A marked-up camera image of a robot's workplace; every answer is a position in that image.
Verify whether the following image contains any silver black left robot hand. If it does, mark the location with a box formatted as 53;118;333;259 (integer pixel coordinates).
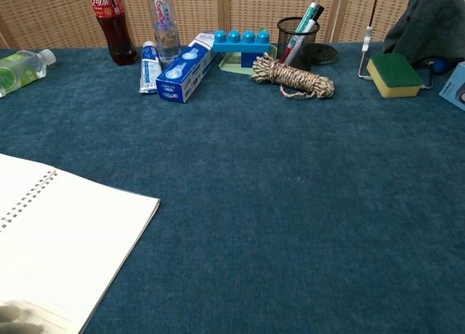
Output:
0;301;47;334

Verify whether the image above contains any spiral lined notebook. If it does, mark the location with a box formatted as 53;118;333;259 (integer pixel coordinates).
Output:
0;152;161;334

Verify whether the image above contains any clear bottle with green label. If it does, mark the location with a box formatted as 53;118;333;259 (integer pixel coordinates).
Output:
0;49;57;98

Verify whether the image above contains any blue white toothpaste tube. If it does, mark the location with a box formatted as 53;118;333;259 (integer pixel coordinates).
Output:
139;40;163;94

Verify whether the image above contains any blue toothpaste carton box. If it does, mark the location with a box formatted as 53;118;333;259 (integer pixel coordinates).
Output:
155;31;219;105

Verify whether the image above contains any blue table cloth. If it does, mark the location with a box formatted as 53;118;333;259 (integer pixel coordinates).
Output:
0;41;465;334

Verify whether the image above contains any cola bottle with red label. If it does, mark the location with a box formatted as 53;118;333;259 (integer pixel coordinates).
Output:
88;0;139;66

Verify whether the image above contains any clear water bottle pink label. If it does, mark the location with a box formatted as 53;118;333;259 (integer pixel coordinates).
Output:
146;0;182;65

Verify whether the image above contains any light green small dustpan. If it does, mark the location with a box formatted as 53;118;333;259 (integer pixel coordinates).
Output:
219;43;279;76

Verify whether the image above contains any blue toy building brick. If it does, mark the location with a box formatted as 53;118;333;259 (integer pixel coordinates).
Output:
212;28;272;69

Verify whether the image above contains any woven rattan folding screen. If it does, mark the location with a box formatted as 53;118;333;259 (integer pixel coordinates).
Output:
0;0;465;50

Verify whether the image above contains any black mesh pen holder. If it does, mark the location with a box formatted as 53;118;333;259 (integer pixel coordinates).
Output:
277;16;321;72

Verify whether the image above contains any black round disc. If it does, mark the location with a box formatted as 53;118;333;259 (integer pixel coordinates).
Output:
302;42;339;65

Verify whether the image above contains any green white marker pen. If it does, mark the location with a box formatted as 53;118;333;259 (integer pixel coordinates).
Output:
293;1;320;36

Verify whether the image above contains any yellow green scouring sponge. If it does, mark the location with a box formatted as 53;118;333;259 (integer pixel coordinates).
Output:
365;53;424;99

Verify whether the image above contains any small light blue carton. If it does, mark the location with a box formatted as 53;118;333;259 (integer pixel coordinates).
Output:
438;60;465;113

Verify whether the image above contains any blue round ball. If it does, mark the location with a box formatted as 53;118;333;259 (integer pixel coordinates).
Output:
430;57;456;76

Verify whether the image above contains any dark grey-green towel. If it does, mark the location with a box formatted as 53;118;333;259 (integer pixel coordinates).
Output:
383;0;465;66

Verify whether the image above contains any beige braided rope bundle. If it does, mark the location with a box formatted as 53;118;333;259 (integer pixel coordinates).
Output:
251;52;336;99

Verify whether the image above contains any metal wire rack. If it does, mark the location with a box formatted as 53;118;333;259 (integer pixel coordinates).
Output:
357;0;435;90

